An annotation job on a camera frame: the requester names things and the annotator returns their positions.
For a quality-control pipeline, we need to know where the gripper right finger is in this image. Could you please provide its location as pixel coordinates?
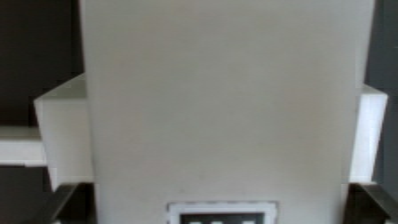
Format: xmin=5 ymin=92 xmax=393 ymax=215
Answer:
xmin=347 ymin=183 xmax=398 ymax=224

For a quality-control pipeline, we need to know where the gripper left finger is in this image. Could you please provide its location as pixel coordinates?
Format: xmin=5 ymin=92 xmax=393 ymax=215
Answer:
xmin=32 ymin=183 xmax=96 ymax=224

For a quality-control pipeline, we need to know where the white cabinet top block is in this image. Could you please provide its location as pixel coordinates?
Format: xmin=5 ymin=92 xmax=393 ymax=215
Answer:
xmin=84 ymin=0 xmax=375 ymax=224

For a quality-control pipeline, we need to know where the white cabinet body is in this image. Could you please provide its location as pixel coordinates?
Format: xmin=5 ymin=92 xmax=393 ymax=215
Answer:
xmin=34 ymin=75 xmax=387 ymax=188

